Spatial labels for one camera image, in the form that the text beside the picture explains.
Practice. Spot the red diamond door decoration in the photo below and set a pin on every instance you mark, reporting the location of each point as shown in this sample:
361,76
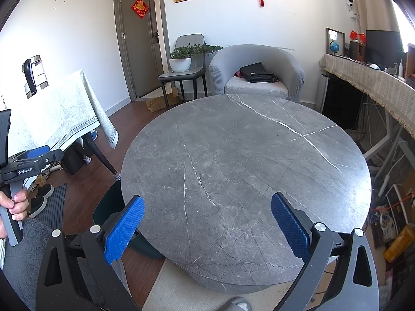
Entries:
140,8

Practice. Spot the pale green patterned tablecloth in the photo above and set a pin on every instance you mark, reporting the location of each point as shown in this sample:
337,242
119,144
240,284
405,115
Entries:
61,110

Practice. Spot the beige lace desk cloth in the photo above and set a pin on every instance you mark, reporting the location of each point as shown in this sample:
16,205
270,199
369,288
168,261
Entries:
373,79

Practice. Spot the dark green trash bin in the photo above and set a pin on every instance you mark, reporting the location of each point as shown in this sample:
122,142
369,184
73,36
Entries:
107,207

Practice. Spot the potted plant in white pot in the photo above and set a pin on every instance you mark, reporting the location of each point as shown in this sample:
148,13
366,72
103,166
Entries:
180,64

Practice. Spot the glass electric kettle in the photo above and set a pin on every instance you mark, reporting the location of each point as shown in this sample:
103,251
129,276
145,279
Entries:
35,74

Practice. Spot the black sneaker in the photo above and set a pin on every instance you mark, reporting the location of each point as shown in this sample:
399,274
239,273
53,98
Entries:
47,189
37,205

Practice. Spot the small blue globe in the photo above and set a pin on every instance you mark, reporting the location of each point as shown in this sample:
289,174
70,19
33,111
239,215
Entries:
333,47

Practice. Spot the white security camera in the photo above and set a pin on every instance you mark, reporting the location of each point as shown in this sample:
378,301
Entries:
350,2

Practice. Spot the black storage box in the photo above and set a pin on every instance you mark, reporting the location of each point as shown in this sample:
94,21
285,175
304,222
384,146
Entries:
73,160

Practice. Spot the blue shoe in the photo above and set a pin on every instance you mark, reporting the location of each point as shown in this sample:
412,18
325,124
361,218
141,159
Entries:
93,135

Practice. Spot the black monitor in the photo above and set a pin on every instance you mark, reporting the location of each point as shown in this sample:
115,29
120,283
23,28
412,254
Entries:
384,47

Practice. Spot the brown wooden box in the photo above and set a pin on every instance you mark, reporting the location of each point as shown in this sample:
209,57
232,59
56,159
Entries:
356,51

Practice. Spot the person's grey fleece clothing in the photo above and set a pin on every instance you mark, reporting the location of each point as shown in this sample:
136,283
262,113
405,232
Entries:
22,265

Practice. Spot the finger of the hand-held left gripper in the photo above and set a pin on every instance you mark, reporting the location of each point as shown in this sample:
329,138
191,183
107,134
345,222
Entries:
52,158
39,152

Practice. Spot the white desk frame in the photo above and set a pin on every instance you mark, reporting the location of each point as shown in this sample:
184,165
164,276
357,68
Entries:
385,142

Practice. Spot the black handbag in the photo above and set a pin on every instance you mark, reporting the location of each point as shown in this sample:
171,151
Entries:
256,71

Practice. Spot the grey dining chair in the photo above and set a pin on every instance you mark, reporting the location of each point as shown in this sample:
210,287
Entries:
189,40

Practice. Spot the yellow container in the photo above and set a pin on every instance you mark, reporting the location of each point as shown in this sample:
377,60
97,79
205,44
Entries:
399,244

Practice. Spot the grey door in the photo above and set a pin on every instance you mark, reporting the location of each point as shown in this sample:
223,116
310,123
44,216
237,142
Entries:
139,55

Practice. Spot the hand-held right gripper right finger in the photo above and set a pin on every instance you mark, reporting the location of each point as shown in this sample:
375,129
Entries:
291,225

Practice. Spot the small red flags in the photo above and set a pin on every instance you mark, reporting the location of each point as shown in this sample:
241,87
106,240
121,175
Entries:
357,35

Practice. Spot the dark ribbed floor mat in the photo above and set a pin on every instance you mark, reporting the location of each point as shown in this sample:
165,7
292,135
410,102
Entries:
53,210

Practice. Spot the dark table leg with sock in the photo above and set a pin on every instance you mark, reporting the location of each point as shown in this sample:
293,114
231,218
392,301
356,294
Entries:
87,155
102,155

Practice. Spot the grey armchair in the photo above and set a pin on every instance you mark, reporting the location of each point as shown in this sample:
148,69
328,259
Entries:
291,66

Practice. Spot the person's left forearm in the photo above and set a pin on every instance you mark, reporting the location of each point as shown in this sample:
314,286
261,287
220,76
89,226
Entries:
2,252

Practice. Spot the person's left hand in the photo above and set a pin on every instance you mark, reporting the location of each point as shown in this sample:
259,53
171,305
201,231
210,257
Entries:
18,205

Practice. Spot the framed mirror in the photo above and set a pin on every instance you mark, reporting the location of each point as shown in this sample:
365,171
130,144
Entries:
340,37

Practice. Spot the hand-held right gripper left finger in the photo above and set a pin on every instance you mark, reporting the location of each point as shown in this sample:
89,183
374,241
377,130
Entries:
124,230

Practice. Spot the beige rug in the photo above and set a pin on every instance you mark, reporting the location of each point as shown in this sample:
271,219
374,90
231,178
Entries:
168,288

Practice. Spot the small white bottle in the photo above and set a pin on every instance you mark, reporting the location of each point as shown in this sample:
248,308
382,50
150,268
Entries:
400,68

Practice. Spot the flat cardboard box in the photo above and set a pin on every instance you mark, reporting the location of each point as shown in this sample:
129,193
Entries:
157,104

